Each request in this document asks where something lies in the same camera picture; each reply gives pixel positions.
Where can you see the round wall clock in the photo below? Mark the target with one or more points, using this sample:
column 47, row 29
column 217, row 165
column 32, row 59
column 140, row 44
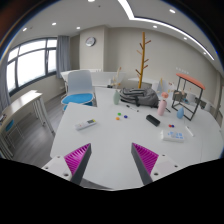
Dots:
column 90, row 41

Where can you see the window with dark frame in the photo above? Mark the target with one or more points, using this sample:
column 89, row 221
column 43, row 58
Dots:
column 30, row 61

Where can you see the wooden coat rack tree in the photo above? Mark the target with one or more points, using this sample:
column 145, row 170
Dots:
column 143, row 65

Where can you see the white side desk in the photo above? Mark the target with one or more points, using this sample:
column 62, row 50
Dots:
column 18, row 109

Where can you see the white marker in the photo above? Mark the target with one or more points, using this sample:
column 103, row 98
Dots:
column 189, row 131

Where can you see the pink bottle with orange top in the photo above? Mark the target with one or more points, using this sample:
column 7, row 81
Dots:
column 163, row 103

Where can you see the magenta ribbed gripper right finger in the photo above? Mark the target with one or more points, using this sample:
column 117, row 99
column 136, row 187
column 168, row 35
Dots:
column 145, row 161

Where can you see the light blue vase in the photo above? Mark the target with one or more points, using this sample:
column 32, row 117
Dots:
column 180, row 113

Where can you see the pale green vase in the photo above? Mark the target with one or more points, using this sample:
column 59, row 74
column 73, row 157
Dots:
column 116, row 97

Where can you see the red and blue small caps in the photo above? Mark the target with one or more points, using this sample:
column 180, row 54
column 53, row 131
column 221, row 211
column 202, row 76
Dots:
column 171, row 126

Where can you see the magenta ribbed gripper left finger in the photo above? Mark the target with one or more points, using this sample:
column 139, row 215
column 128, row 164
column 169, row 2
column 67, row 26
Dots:
column 77, row 161

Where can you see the grey curtain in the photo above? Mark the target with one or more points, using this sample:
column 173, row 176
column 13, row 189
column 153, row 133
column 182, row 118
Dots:
column 62, row 55

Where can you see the white box with blue print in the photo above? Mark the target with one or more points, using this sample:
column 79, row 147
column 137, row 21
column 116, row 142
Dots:
column 172, row 136

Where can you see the black rectangular case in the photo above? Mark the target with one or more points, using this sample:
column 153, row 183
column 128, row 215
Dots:
column 153, row 120

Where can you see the white chair with blue cushion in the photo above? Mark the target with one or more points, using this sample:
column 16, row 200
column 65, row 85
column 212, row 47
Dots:
column 79, row 89

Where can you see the white remote control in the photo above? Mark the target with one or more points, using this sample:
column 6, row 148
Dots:
column 84, row 125

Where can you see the black frame orange top stand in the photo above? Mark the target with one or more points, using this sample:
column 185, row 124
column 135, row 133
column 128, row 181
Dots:
column 187, row 94

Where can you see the grey backpack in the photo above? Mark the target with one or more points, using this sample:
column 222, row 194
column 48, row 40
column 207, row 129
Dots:
column 145, row 97

